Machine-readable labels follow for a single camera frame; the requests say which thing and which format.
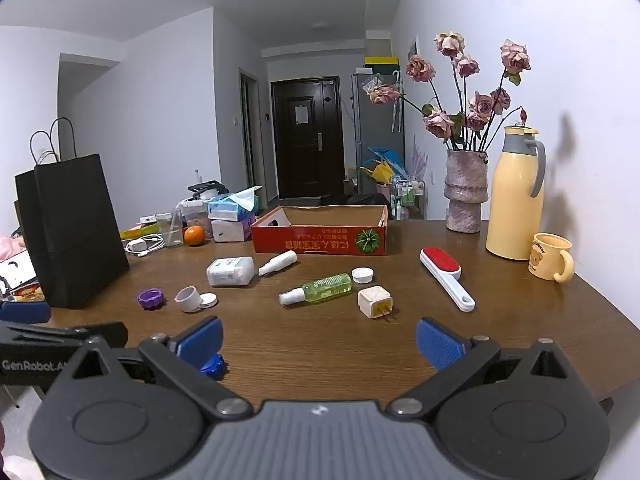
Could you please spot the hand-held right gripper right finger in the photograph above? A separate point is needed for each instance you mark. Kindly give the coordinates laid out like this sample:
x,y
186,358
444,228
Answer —
x,y
440,345

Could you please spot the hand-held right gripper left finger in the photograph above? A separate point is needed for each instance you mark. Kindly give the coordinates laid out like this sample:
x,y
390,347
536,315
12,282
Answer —
x,y
202,340

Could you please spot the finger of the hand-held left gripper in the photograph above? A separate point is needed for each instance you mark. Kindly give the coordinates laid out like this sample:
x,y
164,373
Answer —
x,y
22,312

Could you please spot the blue bottle cap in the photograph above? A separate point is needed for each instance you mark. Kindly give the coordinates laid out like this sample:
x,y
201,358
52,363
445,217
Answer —
x,y
216,367

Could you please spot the white jar lid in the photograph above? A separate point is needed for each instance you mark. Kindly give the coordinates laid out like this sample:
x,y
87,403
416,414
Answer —
x,y
209,301

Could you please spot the white small cup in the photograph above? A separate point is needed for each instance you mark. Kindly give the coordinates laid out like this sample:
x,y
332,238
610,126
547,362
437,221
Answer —
x,y
187,300

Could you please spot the purple bottle cap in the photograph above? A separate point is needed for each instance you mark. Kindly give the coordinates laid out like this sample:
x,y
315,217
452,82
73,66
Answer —
x,y
151,298

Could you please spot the red and white lint brush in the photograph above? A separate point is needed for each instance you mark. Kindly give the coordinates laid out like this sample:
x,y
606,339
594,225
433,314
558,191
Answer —
x,y
442,265

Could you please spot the white charger plug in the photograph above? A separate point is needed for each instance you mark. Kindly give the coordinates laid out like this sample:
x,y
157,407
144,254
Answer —
x,y
372,300

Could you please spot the white bottle cap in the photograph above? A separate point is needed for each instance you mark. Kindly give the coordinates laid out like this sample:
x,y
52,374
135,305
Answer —
x,y
362,275

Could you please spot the white spray bottle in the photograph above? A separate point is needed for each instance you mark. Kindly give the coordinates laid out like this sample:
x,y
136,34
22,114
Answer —
x,y
279,262

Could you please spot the green spray bottle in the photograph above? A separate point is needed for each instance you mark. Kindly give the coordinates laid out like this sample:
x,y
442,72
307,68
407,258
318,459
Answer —
x,y
325,287

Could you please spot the orange cardboard box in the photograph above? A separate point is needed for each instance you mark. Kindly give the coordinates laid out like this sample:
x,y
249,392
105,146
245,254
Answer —
x,y
320,242

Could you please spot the orange snack packet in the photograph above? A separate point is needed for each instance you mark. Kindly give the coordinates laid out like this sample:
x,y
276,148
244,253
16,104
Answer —
x,y
27,292

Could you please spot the white printed box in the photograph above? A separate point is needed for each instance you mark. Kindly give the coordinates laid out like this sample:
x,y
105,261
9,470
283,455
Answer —
x,y
15,272

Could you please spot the pink cloth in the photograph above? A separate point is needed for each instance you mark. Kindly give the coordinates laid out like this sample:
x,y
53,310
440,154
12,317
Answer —
x,y
10,246

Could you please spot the black paper bag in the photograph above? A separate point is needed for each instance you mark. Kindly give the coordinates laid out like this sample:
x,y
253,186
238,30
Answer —
x,y
75,235

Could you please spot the orange fruit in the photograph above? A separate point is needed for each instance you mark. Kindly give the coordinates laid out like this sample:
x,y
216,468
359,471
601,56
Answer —
x,y
194,236

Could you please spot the clear glass cup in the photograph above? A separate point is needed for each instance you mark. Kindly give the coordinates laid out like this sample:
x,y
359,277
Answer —
x,y
169,232

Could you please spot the white power adapter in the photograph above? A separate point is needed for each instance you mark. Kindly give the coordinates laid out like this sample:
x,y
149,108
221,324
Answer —
x,y
136,245

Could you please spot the clear food container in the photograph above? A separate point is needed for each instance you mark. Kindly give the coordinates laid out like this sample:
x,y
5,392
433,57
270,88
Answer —
x,y
195,215

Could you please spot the yellow snack packet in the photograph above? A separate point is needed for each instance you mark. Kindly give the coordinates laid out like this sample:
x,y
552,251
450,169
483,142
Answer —
x,y
135,232

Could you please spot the white power strip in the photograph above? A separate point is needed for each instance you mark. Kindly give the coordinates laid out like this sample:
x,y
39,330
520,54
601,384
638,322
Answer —
x,y
149,220

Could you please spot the blue tissue pack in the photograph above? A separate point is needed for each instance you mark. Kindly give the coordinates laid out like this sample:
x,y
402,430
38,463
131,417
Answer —
x,y
227,207

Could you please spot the yellow bear mug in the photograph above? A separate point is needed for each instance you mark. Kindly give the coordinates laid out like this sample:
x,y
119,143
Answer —
x,y
547,255

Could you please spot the white rolling cart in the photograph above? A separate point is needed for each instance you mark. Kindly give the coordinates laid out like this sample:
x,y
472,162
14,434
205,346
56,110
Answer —
x,y
407,197

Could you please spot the pink stone vase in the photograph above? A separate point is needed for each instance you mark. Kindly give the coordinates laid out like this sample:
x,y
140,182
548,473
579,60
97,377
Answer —
x,y
466,190

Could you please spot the yellow thermos jug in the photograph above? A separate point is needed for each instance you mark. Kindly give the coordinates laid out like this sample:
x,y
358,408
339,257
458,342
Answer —
x,y
515,200

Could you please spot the blue and yellow umbrellas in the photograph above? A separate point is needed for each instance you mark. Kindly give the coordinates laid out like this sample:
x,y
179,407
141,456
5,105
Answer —
x,y
382,165

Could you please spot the dark entrance door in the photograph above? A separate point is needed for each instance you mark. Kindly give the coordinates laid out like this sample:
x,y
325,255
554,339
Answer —
x,y
307,160

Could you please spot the side door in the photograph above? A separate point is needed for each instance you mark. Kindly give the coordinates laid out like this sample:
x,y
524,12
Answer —
x,y
249,135

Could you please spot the grey refrigerator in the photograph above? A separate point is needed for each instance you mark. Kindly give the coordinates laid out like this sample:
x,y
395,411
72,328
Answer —
x,y
372,125

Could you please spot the folded white umbrella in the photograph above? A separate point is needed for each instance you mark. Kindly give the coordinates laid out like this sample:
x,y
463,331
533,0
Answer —
x,y
397,105

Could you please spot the dried pink roses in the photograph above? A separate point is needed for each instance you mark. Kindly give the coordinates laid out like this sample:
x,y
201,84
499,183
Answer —
x,y
482,105

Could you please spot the white paper notice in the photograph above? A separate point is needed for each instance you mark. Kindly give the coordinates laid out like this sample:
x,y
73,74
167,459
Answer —
x,y
302,114

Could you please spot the yellow and black box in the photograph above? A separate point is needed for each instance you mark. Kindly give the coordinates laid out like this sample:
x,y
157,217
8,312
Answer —
x,y
382,64

